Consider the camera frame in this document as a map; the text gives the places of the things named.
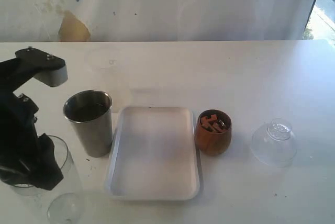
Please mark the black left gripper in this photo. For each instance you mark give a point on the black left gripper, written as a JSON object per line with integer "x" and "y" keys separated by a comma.
{"x": 25, "y": 157}

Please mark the clear plastic shaker cup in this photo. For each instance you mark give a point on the clear plastic shaker cup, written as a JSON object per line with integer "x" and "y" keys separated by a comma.
{"x": 63, "y": 204}

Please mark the brown wooden cup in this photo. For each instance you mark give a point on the brown wooden cup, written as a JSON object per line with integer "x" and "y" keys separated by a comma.
{"x": 213, "y": 132}

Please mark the clear plastic dome lid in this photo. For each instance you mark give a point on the clear plastic dome lid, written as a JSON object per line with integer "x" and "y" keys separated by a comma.
{"x": 274, "y": 143}

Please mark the stainless steel cup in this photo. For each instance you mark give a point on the stainless steel cup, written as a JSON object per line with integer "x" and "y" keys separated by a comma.
{"x": 89, "y": 113}

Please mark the white rectangular tray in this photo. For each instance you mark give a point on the white rectangular tray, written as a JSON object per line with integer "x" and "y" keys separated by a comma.
{"x": 153, "y": 155}

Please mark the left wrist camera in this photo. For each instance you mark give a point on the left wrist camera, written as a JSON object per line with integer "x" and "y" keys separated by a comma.
{"x": 46, "y": 67}

